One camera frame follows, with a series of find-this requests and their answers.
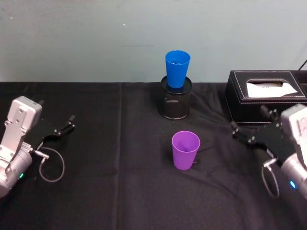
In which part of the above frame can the black table cloth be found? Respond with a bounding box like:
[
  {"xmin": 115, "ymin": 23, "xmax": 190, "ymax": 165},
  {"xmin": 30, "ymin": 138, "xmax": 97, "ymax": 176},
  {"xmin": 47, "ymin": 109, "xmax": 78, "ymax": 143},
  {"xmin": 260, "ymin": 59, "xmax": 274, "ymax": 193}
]
[{"xmin": 0, "ymin": 81, "xmax": 307, "ymax": 230}]

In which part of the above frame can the purple plastic cup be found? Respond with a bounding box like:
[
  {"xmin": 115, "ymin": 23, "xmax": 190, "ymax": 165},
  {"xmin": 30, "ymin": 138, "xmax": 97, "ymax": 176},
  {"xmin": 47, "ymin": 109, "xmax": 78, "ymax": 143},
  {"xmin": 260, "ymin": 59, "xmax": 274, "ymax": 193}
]
[{"xmin": 171, "ymin": 130, "xmax": 201, "ymax": 171}]

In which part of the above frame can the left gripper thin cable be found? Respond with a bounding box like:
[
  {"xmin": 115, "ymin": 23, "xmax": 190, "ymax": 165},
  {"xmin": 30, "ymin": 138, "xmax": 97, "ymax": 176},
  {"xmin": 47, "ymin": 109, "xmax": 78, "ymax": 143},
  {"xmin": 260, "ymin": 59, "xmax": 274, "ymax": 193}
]
[{"xmin": 33, "ymin": 147, "xmax": 65, "ymax": 183}]

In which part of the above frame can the black leather tissue box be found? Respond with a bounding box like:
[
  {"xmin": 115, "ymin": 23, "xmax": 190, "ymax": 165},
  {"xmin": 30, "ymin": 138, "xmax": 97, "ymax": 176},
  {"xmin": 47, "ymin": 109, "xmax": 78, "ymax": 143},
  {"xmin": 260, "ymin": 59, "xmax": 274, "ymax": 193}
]
[{"xmin": 224, "ymin": 69, "xmax": 307, "ymax": 127}]

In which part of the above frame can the black mesh pen holder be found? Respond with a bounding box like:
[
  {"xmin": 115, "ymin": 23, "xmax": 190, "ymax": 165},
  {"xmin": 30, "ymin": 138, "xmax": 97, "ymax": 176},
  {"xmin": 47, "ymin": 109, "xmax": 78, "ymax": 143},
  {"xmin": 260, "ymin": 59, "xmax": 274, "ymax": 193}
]
[{"xmin": 157, "ymin": 75, "xmax": 192, "ymax": 120}]

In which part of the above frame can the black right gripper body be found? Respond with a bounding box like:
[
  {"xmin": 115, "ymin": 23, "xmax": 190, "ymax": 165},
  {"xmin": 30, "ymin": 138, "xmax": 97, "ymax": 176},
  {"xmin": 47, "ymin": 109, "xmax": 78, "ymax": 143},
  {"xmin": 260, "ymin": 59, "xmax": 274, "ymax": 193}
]
[{"xmin": 254, "ymin": 126, "xmax": 297, "ymax": 165}]

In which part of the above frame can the white tissue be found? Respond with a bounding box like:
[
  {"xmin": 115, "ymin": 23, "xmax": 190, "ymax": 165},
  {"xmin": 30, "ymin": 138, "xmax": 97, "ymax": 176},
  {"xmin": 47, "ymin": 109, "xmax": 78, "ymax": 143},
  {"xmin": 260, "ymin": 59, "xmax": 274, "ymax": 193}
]
[{"xmin": 246, "ymin": 80, "xmax": 297, "ymax": 98}]

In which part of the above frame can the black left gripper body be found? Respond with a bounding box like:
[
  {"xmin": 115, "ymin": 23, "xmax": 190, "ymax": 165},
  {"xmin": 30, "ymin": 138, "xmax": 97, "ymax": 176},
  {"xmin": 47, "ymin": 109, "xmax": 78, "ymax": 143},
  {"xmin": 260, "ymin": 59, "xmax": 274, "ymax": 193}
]
[{"xmin": 25, "ymin": 116, "xmax": 59, "ymax": 150}]

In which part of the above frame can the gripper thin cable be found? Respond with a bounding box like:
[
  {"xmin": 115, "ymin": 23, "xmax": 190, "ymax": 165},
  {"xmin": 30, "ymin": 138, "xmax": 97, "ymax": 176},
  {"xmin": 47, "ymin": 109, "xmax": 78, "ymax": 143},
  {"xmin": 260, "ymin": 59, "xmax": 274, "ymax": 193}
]
[
  {"xmin": 33, "ymin": 147, "xmax": 65, "ymax": 183},
  {"xmin": 261, "ymin": 158, "xmax": 281, "ymax": 198}
]

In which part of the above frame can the blue plastic cup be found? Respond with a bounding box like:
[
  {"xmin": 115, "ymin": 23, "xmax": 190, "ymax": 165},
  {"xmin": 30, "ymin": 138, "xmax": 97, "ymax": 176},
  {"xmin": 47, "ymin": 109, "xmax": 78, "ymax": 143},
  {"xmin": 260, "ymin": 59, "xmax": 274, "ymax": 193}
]
[{"xmin": 165, "ymin": 49, "xmax": 191, "ymax": 89}]

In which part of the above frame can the right gripper thin cable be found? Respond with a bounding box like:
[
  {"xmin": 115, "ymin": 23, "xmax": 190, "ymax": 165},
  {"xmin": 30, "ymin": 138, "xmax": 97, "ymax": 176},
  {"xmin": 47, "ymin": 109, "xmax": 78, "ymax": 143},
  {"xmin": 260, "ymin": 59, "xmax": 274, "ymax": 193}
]
[{"xmin": 261, "ymin": 158, "xmax": 281, "ymax": 198}]

